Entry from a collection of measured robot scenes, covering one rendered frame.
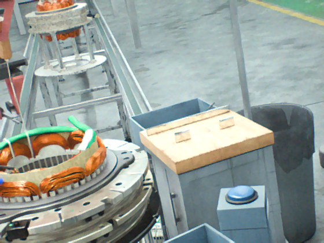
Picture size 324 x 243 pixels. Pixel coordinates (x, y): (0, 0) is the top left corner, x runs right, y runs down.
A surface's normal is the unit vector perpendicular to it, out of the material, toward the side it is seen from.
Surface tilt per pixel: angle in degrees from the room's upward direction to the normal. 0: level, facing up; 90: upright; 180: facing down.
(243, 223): 90
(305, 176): 93
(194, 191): 90
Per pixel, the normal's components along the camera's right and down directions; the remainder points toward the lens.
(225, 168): 0.35, 0.27
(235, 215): -0.17, 0.37
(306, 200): 0.62, 0.22
